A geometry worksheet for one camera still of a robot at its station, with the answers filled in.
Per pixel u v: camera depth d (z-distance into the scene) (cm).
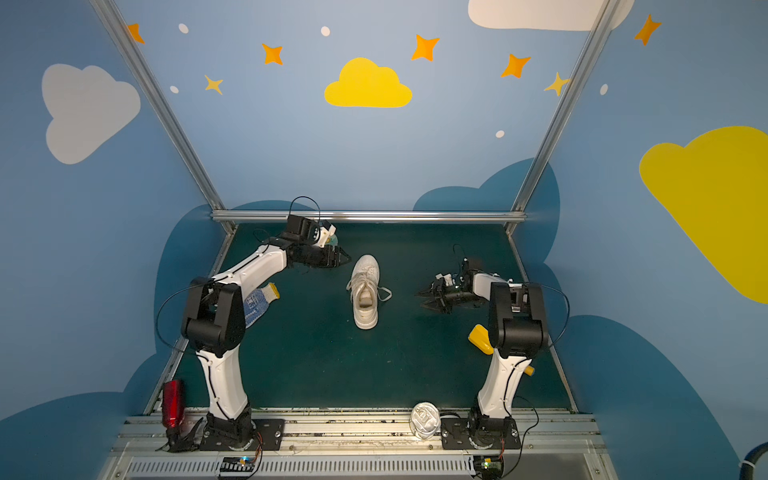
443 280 91
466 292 78
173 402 77
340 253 87
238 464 73
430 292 87
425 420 72
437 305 90
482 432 69
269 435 73
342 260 87
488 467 73
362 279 94
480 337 91
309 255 82
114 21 69
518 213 116
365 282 93
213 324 52
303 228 79
